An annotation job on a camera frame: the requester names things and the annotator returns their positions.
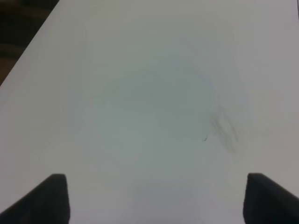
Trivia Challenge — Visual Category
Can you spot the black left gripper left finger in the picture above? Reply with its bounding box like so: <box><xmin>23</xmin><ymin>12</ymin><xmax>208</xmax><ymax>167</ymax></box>
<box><xmin>0</xmin><ymin>174</ymin><xmax>70</xmax><ymax>224</ymax></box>

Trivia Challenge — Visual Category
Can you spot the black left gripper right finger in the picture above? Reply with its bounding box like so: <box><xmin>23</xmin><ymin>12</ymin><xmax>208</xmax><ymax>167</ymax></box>
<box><xmin>242</xmin><ymin>173</ymin><xmax>299</xmax><ymax>224</ymax></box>

